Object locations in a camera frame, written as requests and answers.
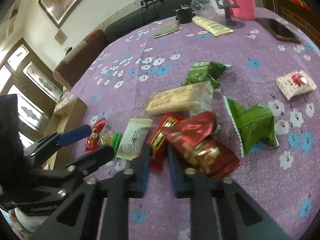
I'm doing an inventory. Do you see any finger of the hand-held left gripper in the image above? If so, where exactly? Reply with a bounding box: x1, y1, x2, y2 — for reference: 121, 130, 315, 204
23, 125, 92, 167
29, 145, 115, 197

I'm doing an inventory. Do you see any wall switch plate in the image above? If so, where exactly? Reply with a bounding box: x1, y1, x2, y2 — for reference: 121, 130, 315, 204
54, 29, 68, 46

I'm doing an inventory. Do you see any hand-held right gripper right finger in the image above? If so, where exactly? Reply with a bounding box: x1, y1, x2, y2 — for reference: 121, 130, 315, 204
167, 145, 292, 240

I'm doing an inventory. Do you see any black smartphone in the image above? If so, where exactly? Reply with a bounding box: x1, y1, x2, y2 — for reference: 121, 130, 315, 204
256, 17, 302, 43

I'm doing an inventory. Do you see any pink knitted-sleeve bottle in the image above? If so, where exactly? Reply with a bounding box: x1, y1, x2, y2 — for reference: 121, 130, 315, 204
226, 0, 257, 21

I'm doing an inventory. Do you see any clear green-edged candy packet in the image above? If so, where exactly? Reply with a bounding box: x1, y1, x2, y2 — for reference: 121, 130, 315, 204
98, 125, 123, 161

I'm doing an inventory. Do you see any green snack packet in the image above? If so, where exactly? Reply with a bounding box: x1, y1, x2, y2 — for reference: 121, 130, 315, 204
184, 61, 232, 91
223, 96, 280, 157

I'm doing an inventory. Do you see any purple floral tablecloth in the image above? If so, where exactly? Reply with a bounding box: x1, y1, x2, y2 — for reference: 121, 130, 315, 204
52, 7, 320, 240

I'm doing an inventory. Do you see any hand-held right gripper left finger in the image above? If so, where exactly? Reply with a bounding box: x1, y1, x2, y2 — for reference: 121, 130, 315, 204
31, 145, 150, 240

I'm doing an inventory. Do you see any wooden glass-panel cabinet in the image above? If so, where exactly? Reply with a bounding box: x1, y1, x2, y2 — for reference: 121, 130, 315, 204
0, 37, 65, 147

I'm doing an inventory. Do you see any dark sofa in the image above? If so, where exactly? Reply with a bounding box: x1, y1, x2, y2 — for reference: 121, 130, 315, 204
104, 0, 215, 46

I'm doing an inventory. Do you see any cardboard box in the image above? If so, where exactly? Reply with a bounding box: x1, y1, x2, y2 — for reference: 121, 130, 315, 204
41, 97, 88, 169

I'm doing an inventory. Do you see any small red figure-print packet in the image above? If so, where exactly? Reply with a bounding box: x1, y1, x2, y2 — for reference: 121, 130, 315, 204
85, 117, 108, 152

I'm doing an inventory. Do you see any small black device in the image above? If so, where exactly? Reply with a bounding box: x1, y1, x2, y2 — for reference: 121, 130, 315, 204
173, 4, 195, 24

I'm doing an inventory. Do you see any brown brick-pattern cabinet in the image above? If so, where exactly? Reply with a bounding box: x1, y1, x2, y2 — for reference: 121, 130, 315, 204
259, 0, 320, 47

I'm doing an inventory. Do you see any brown cushion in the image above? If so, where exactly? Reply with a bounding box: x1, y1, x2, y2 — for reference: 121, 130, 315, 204
52, 29, 108, 91

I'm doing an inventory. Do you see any red gold-label snack packet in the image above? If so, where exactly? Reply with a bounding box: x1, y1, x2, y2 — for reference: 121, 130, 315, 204
149, 114, 184, 172

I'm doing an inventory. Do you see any white red-print snack packet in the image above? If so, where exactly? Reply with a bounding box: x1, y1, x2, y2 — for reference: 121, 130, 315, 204
276, 70, 317, 101

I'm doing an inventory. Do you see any cream tube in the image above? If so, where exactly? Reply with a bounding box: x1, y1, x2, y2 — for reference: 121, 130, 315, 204
191, 16, 234, 37

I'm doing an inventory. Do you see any dark red snack packet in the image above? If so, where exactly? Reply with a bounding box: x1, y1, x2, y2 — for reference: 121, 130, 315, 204
166, 111, 242, 180

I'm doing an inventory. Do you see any beige wafer packet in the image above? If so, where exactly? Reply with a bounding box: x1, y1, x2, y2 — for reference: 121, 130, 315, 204
144, 81, 214, 116

